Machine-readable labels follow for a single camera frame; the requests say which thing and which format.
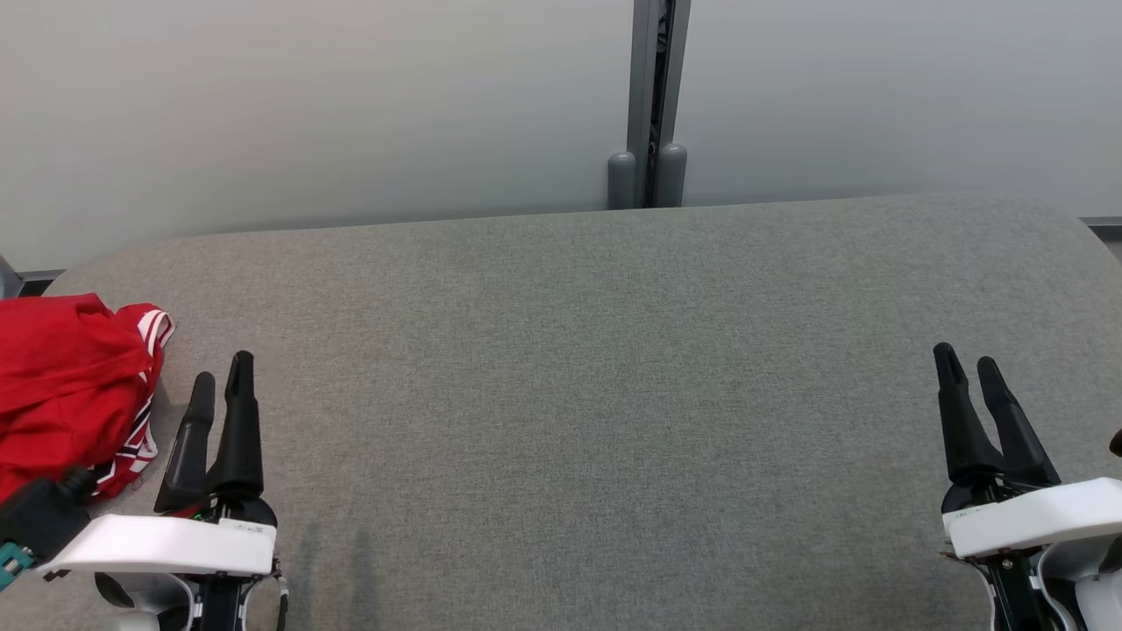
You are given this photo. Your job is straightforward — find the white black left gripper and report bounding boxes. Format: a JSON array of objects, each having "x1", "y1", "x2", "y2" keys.
[{"x1": 39, "y1": 351, "x2": 279, "y2": 580}]

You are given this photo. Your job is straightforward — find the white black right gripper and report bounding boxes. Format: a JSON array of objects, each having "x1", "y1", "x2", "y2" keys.
[{"x1": 933, "y1": 343, "x2": 1122, "y2": 560}]

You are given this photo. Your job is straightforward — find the red shorts with white stripes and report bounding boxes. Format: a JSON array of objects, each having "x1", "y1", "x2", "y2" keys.
[{"x1": 0, "y1": 294, "x2": 157, "y2": 502}]

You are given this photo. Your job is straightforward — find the grey fabric sofa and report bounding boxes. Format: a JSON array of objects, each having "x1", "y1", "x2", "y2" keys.
[{"x1": 0, "y1": 193, "x2": 1122, "y2": 631}]

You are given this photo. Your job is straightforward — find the grey cylinder post cap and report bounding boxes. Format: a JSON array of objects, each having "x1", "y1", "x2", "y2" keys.
[
  {"x1": 657, "y1": 143, "x2": 689, "y2": 209},
  {"x1": 607, "y1": 151, "x2": 637, "y2": 210}
]

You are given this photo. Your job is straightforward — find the grey metal wall post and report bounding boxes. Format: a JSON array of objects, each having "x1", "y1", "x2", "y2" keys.
[{"x1": 626, "y1": 0, "x2": 693, "y2": 209}]

